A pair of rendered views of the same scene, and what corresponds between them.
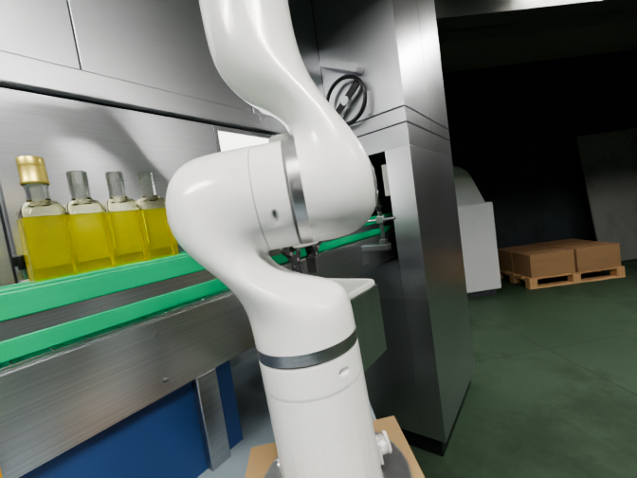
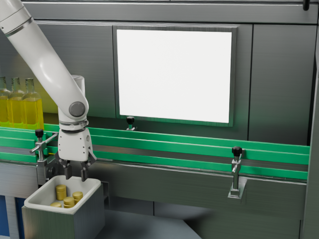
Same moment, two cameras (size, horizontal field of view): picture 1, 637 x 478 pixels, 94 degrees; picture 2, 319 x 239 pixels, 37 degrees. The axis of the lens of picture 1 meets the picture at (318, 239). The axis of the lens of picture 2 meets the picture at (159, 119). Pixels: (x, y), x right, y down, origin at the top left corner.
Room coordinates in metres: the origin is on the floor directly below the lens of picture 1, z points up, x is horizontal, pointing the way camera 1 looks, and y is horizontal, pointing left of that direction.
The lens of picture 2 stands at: (0.46, -1.36, 1.67)
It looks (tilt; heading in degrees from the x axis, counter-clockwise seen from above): 17 degrees down; 69
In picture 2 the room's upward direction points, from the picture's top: 1 degrees counter-clockwise
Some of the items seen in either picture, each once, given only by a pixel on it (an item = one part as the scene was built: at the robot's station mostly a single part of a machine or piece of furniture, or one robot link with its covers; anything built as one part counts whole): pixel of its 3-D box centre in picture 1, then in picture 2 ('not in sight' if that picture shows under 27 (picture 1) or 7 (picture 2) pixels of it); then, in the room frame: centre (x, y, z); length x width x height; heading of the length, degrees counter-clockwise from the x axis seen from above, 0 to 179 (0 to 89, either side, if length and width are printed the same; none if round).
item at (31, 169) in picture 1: (32, 172); not in sight; (0.50, 0.44, 1.31); 0.04 x 0.04 x 0.04
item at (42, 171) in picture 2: not in sight; (49, 170); (0.65, 0.18, 1.02); 0.09 x 0.04 x 0.07; 52
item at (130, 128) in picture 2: not in sight; (132, 133); (0.96, 0.18, 1.11); 0.07 x 0.04 x 0.13; 52
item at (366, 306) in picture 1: (313, 324); (70, 212); (0.69, 0.04, 0.92); 0.27 x 0.17 x 0.15; 52
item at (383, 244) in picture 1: (376, 235); (236, 179); (1.15, -0.22, 1.07); 0.17 x 0.05 x 0.23; 52
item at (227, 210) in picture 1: (262, 250); not in sight; (0.35, 0.07, 1.14); 0.19 x 0.12 x 0.24; 90
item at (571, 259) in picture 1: (553, 261); not in sight; (3.65, -2.84, 0.19); 1.11 x 0.80 x 0.39; 93
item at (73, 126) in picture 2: not in sight; (73, 123); (0.72, 0.04, 1.22); 0.09 x 0.08 x 0.03; 141
